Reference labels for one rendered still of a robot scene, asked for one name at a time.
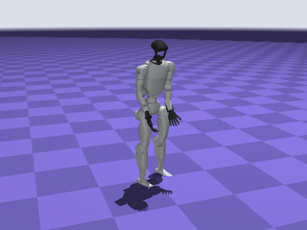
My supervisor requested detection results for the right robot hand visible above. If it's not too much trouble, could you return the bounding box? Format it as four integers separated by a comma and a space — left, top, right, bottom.
145, 111, 158, 132

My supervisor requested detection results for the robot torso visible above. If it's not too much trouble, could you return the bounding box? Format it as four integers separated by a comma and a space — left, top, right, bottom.
143, 59, 169, 115

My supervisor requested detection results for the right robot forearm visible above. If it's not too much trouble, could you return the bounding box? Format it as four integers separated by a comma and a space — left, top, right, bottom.
136, 90, 152, 116

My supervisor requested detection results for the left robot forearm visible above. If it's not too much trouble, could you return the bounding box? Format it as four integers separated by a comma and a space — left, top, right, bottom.
164, 88, 173, 111

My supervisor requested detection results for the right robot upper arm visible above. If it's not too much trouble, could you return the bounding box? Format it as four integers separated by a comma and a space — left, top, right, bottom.
136, 64, 148, 97

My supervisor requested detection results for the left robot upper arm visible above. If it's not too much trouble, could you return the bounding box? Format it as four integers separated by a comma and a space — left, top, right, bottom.
164, 61, 176, 91

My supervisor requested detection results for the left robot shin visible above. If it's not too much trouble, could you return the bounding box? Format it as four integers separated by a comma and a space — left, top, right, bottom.
154, 141, 165, 171

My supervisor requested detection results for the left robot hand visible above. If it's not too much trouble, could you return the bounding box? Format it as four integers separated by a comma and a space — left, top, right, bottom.
166, 106, 181, 126

